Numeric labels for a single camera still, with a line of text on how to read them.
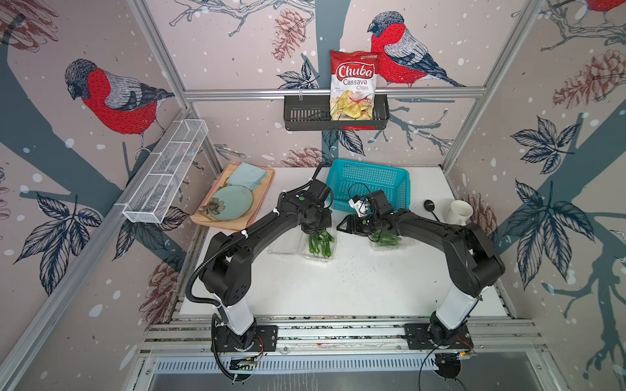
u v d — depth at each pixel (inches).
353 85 33.4
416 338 28.7
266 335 29.4
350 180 45.5
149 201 28.0
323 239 37.6
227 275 17.9
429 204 41.7
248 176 46.7
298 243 35.5
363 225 31.7
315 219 28.5
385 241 36.2
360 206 33.2
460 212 38.0
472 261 19.0
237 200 42.3
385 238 36.3
